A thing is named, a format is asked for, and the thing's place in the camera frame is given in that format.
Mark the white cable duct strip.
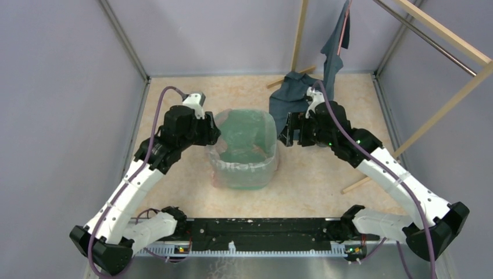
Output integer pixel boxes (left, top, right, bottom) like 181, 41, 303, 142
136, 242, 348, 258

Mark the wooden drying rack frame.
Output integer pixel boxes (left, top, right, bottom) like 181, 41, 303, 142
266, 0, 493, 195

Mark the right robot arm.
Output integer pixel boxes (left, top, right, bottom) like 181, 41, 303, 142
278, 101, 470, 261

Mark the pink translucent trash bag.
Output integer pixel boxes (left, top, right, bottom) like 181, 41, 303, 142
206, 108, 280, 191

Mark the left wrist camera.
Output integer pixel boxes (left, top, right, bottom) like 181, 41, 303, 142
182, 91, 206, 119

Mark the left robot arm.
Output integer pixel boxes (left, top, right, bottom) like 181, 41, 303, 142
69, 105, 220, 278

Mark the metal rod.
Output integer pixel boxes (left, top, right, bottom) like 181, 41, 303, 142
374, 1, 477, 77

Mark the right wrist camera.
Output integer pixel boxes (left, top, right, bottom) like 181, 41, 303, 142
305, 87, 325, 119

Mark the green plastic trash bin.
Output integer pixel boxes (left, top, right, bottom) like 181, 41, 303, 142
209, 109, 279, 191

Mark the dark blue-grey cloth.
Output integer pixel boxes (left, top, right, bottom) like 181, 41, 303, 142
269, 1, 351, 134

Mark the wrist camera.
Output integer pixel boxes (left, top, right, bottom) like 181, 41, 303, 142
182, 91, 206, 119
305, 87, 325, 119

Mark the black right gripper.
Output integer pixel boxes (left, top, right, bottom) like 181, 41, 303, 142
277, 112, 335, 148

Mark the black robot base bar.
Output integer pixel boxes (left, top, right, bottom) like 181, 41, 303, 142
163, 218, 363, 252

